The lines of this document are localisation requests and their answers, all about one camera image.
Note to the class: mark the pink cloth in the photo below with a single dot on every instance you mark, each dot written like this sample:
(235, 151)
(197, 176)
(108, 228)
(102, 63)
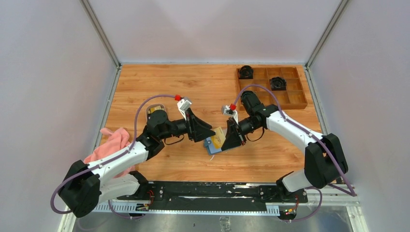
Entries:
(116, 140)

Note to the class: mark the blue leather card holder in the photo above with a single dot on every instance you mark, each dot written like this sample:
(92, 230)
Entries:
(210, 147)

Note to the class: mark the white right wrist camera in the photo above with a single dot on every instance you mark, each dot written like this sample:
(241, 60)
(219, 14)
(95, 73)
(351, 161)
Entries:
(226, 110)

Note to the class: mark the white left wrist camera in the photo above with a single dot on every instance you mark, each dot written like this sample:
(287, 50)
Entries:
(183, 105)

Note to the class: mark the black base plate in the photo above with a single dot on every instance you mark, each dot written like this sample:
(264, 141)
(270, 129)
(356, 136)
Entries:
(218, 197)

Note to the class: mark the black rosette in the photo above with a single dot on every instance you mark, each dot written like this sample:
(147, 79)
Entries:
(278, 84)
(245, 72)

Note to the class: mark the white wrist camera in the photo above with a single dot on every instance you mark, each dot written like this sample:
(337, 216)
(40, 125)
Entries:
(226, 110)
(183, 105)

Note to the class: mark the wooden compartment tray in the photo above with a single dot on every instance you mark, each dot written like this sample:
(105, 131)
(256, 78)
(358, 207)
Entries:
(293, 98)

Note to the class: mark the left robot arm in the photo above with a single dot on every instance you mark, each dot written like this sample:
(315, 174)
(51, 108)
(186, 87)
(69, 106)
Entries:
(85, 186)

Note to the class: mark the gold card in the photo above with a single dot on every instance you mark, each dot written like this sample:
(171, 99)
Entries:
(218, 139)

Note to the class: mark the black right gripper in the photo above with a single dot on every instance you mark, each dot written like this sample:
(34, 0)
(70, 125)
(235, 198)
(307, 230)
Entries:
(232, 138)

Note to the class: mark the black rosette middle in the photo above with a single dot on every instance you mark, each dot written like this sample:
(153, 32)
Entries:
(278, 84)

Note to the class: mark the black rosette top left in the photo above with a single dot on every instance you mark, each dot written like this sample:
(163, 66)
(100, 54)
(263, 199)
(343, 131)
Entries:
(245, 72)

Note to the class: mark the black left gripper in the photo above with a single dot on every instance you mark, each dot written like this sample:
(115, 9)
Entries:
(193, 124)

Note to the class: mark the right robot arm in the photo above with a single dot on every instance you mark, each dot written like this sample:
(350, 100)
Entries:
(324, 157)

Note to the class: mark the aluminium frame rail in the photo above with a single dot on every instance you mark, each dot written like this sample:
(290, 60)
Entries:
(328, 197)

